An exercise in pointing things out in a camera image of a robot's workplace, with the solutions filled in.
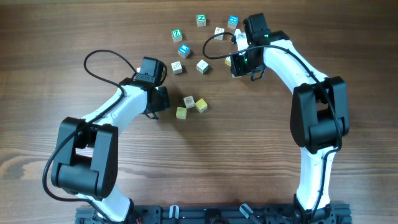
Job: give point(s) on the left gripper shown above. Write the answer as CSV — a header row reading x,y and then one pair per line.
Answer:
x,y
165,100

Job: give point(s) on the green z block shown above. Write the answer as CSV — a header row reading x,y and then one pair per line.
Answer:
x,y
177,35
201,20

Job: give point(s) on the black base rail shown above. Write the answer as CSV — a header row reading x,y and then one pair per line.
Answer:
x,y
274,213

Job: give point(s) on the white teal block centre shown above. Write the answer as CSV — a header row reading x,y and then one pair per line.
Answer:
x,y
202,66

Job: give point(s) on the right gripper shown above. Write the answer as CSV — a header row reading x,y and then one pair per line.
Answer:
x,y
236,67

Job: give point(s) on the yellow sided picture block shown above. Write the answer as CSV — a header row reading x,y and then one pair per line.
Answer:
x,y
228,61

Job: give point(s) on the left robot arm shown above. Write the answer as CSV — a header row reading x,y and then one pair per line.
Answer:
x,y
85,160

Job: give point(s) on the blue block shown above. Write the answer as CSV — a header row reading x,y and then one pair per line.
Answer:
x,y
184,51
232,22

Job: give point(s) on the green Z block top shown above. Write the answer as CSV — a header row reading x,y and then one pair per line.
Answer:
x,y
201,20

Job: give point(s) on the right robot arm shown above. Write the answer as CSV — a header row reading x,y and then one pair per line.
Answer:
x,y
318,119

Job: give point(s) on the green Z block left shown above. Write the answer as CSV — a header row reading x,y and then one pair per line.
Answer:
x,y
177,35

